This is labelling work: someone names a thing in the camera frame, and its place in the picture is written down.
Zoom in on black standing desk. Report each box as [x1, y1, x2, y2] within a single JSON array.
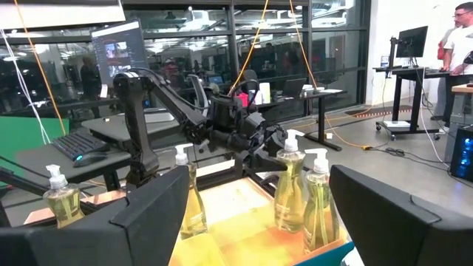
[[372, 65, 452, 142]]

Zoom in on white board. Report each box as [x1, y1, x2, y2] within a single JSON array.
[[0, 0, 126, 30]]

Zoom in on black operator desk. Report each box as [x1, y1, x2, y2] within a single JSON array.
[[14, 142, 133, 193]]

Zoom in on black computer mouse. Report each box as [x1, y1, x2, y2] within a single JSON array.
[[72, 151, 109, 168]]

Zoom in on person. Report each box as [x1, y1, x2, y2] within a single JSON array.
[[437, 20, 459, 62], [430, 1, 473, 130]]

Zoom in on black computer blue lights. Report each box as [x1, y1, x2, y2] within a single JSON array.
[[449, 124, 473, 183]]

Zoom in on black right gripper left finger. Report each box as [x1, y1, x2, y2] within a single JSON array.
[[0, 166, 190, 266]]

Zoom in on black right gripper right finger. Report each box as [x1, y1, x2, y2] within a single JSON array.
[[329, 165, 473, 266]]

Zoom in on green panel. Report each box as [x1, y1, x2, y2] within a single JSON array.
[[0, 115, 71, 178]]

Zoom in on clear yellow soap pump bottle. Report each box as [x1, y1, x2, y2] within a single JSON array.
[[42, 163, 86, 229], [302, 147, 340, 256], [174, 143, 208, 240], [273, 129, 307, 234]]

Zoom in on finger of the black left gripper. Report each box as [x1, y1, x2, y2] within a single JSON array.
[[265, 125, 289, 156], [236, 147, 287, 174]]

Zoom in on white hanging cable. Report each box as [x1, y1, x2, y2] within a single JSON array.
[[0, 27, 52, 146]]

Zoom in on black office chair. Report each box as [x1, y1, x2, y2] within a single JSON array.
[[186, 72, 210, 116]]

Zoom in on teal plastic tray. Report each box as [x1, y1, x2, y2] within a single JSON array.
[[293, 240, 356, 266]]

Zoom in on grey laptop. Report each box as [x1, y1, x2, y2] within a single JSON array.
[[282, 76, 308, 98]]

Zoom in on black office table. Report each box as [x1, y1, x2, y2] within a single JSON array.
[[254, 87, 349, 152]]

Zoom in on orange hanging cable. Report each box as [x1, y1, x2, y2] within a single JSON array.
[[228, 0, 270, 97], [287, 0, 374, 151], [13, 0, 67, 137]]

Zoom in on wooden table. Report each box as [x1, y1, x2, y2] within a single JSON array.
[[450, 83, 473, 129]]

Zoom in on white cup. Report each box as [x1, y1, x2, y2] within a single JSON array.
[[259, 81, 272, 105]]

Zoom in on black computer monitor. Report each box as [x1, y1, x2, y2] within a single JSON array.
[[395, 25, 429, 59], [90, 18, 151, 89]]

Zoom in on black computer keyboard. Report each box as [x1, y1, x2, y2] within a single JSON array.
[[50, 132, 111, 162]]

